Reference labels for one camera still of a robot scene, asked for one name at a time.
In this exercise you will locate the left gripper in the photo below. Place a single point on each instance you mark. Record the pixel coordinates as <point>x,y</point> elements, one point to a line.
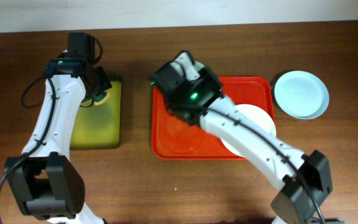
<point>103,84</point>

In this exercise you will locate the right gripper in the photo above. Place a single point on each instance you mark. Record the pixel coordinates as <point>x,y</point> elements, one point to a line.
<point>213,84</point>

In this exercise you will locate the yellow green sponge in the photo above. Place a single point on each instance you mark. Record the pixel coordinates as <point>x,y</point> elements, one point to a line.
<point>101,98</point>

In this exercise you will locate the white plate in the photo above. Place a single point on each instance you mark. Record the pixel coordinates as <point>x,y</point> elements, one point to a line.
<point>259,117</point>

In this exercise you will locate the light blue plate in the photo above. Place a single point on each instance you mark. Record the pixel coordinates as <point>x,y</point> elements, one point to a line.
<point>301,94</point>

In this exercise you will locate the mint green plate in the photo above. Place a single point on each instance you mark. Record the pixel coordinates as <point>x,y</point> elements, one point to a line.
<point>198,65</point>

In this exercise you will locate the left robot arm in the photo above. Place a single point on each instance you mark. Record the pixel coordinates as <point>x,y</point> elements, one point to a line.
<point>42,179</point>

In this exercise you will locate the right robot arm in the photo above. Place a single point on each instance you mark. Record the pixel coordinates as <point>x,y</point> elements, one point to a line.
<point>303,181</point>

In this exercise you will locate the red plastic tray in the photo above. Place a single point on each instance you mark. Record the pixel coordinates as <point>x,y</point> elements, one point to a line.
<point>173,139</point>

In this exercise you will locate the black tray with yellow liquid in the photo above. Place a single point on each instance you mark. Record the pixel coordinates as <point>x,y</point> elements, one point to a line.
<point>98,127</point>

